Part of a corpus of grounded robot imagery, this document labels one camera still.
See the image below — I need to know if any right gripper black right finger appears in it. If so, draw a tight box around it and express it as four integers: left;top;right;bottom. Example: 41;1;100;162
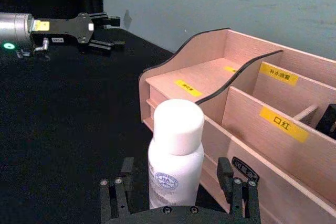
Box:
217;156;262;224

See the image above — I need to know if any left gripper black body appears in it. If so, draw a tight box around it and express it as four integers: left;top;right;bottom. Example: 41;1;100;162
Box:
30;12;96;45

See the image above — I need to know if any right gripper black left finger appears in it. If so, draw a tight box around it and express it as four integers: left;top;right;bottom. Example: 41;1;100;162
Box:
99;156;136;224

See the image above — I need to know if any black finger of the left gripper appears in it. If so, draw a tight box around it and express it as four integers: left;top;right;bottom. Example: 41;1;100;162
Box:
88;12;122;30
79;38;126;54

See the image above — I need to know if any light wooden desk organizer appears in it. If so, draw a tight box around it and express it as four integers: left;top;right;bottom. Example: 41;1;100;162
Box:
138;27;336;224

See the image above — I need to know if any white plastic bottle with cap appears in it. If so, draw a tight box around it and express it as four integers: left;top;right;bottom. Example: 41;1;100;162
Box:
148;99;205;210

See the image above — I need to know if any black table cloth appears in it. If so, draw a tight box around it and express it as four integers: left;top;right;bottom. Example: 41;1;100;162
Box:
0;27;232;224

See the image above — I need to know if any small black box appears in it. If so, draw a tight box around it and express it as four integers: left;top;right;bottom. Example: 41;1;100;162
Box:
314;103;336;141

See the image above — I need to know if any thin cable with silver plug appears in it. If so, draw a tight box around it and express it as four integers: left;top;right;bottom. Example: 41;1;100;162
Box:
15;37;51;61

